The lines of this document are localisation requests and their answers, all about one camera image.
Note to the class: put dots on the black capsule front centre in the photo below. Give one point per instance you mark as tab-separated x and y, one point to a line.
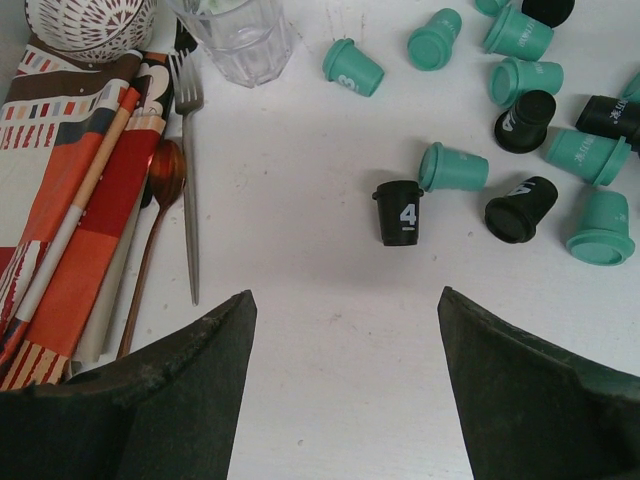
513	218

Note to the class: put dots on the teal capsule far left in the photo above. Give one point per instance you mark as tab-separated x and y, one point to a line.
346	65

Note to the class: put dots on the white patterned strainer bowl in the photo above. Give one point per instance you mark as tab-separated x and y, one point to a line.
93	30

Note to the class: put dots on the black capsule top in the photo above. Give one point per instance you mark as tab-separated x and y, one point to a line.
552	13

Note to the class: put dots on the teal capsule upper left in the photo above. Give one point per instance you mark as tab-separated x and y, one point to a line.
430	47

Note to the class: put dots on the teal capsule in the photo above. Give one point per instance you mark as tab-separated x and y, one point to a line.
602	237
446	168
346	65
430	47
516	34
595	159

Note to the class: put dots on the black capsule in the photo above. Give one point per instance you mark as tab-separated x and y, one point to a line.
513	218
552	13
398	205

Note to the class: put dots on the black capsule middle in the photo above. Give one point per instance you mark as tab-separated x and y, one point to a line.
398	205

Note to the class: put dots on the silver fork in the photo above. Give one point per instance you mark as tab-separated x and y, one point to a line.
189	99

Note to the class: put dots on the teal capsule left centre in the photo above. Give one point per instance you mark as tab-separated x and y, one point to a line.
446	168

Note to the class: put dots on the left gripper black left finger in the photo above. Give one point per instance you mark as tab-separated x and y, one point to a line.
167	411

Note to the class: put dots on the teal capsule top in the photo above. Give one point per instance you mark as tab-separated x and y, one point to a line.
516	34

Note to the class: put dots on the clear drinking glass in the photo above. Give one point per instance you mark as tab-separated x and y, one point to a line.
248	41

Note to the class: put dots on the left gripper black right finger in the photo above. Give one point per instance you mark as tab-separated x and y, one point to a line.
529	409

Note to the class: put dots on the teal capsule front middle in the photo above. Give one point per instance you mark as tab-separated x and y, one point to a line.
602	237

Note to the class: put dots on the copper spoon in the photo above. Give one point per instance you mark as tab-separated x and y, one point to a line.
167	175

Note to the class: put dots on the striped orange cloth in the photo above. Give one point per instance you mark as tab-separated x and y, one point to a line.
77	138

